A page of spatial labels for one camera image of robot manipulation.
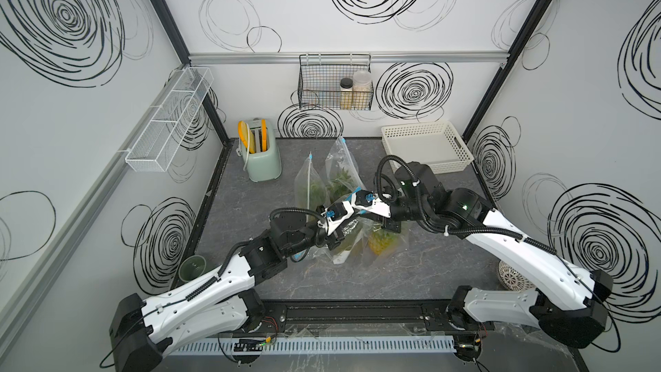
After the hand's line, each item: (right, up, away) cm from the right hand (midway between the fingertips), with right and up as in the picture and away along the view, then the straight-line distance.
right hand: (364, 208), depth 65 cm
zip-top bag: (-2, -13, +10) cm, 17 cm away
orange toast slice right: (-34, +22, +32) cm, 52 cm away
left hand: (-2, -1, 0) cm, 3 cm away
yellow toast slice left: (-40, +22, +28) cm, 54 cm away
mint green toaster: (-35, +14, +30) cm, 48 cm away
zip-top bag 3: (-5, +7, +12) cm, 15 cm away
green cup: (-50, -19, +11) cm, 55 cm away
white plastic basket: (+40, +20, +51) cm, 68 cm away
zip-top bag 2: (-14, +4, +6) cm, 16 cm away
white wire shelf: (-59, +16, +7) cm, 61 cm away
